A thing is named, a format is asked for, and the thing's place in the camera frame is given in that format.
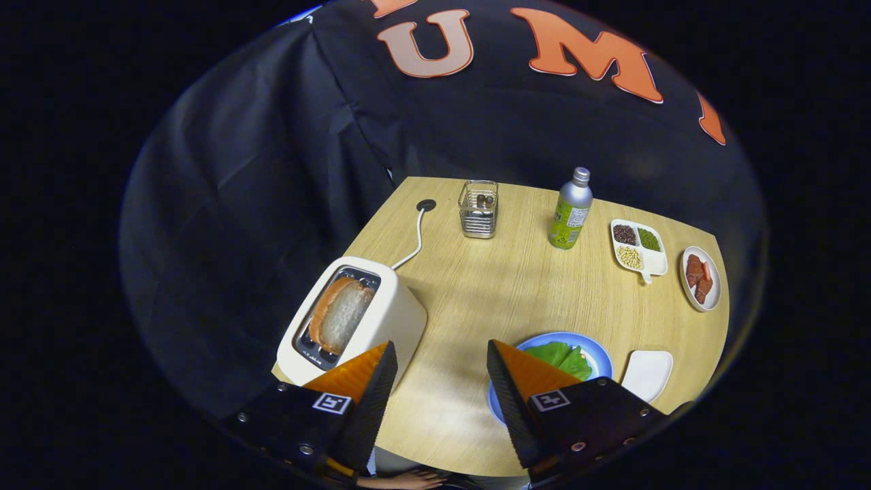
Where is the metal wire basket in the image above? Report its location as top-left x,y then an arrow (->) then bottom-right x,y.
457,180 -> 499,240

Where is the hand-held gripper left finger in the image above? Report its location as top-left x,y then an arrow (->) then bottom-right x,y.
225,340 -> 399,480

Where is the plain white bread slice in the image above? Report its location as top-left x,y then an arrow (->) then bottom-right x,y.
308,276 -> 376,356

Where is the green lettuce leaf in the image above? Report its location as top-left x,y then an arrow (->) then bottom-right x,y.
524,341 -> 594,382

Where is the black backdrop cloth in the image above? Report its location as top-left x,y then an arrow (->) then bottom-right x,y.
119,0 -> 770,423

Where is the blue plate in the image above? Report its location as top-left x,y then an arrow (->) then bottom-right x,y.
487,331 -> 613,426

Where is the white oval plate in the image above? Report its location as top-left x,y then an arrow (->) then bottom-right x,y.
680,246 -> 722,313

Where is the silver bottle with green label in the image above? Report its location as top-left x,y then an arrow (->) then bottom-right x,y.
548,167 -> 594,251

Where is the white divided dish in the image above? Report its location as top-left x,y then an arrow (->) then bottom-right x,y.
610,218 -> 669,285

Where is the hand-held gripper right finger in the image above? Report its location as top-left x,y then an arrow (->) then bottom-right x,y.
486,339 -> 671,485

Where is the white toaster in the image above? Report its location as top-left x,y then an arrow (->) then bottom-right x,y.
276,256 -> 428,389

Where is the white toaster cable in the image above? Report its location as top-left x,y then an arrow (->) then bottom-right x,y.
391,208 -> 426,272

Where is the white square plate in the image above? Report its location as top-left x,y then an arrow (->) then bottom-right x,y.
621,350 -> 674,404

